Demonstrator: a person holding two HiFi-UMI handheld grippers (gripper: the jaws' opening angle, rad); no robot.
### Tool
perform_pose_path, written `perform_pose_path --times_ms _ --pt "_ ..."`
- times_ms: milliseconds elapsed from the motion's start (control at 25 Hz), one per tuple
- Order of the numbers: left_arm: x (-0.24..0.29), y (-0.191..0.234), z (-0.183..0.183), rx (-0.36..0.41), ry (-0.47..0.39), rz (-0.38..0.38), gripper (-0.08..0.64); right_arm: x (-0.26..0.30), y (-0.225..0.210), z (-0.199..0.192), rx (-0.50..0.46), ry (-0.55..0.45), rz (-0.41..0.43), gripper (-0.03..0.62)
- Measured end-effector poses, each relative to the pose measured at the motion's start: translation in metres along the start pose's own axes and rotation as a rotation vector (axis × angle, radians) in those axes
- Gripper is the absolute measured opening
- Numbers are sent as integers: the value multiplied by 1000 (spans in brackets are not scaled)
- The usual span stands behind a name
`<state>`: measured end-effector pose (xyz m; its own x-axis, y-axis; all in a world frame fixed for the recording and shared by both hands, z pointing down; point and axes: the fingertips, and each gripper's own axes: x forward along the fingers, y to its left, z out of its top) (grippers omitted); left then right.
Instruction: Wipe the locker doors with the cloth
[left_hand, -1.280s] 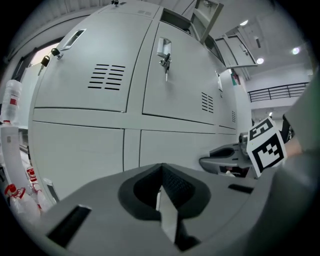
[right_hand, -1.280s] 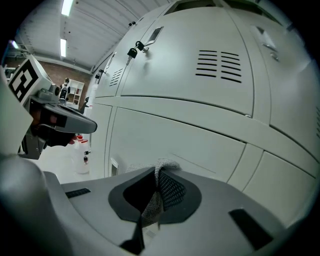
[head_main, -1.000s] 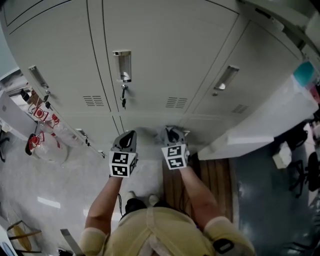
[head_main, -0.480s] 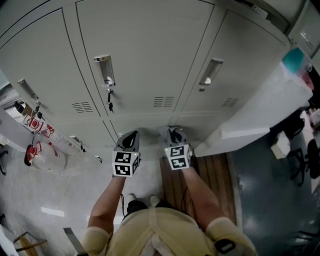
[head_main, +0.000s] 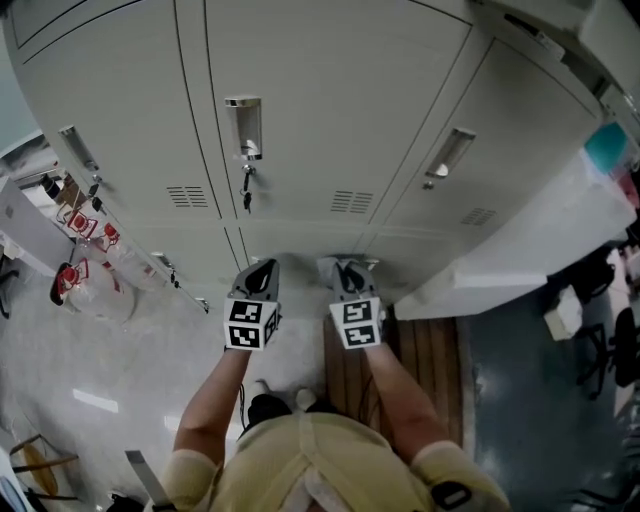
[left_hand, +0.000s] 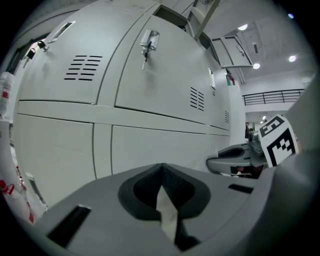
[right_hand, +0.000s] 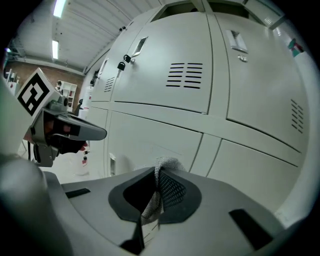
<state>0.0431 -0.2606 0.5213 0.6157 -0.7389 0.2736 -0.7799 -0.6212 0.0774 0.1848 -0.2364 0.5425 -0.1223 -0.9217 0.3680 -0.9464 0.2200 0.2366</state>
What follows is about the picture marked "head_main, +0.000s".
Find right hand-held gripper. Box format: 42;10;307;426
328;262;386;350

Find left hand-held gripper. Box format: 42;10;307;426
223;258;284;353

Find grey wiping cloth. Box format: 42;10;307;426
316;254;371;289

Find grey metal locker cabinet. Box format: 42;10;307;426
2;0;604;314

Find person's right forearm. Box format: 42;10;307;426
362;342;451;464

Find person's left forearm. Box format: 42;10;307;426
172;347;251;466

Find brown wooden floor mat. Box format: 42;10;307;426
323;303;464;446

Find person's legs in black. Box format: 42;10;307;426
247;392;296;431

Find person's yellow shirt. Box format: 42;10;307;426
159;412;511;512

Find white table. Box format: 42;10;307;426
394;147;637;321

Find black trash bin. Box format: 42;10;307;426
49;273;69;307

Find brown cardboard box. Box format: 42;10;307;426
54;172;89;209

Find small white box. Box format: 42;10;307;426
543;287;585;342

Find grey flat bar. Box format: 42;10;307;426
124;449;174;511

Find white water dispenser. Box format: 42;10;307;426
0;174;76;279

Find black bag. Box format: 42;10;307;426
547;244;621;311

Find round wooden stool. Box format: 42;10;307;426
9;433;81;501

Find teal packet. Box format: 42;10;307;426
584;122;629;174

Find pink packet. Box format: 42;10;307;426
612;164;640;206

